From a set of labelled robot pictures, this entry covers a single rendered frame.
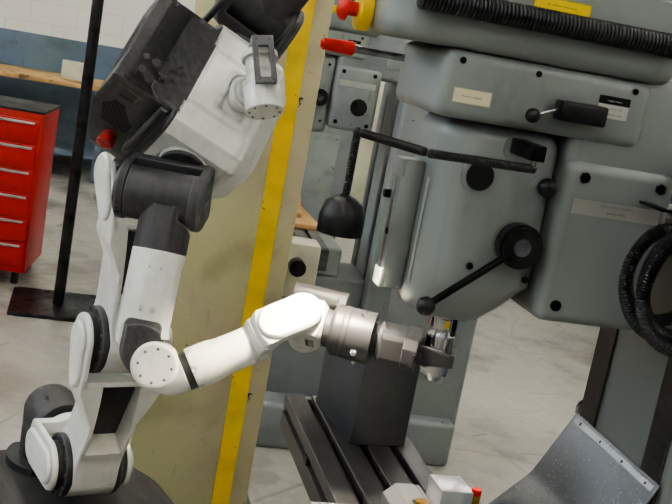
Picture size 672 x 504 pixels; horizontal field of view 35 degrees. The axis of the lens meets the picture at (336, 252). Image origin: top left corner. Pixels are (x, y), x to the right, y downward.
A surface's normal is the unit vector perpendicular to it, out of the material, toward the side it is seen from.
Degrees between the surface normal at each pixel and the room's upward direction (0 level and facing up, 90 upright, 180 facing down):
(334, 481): 0
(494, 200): 90
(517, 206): 90
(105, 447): 28
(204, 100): 59
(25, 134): 90
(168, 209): 74
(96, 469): 104
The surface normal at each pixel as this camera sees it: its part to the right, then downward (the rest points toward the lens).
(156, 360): 0.15, -0.06
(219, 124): 0.52, -0.28
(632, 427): -0.96, -0.13
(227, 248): 0.21, 0.24
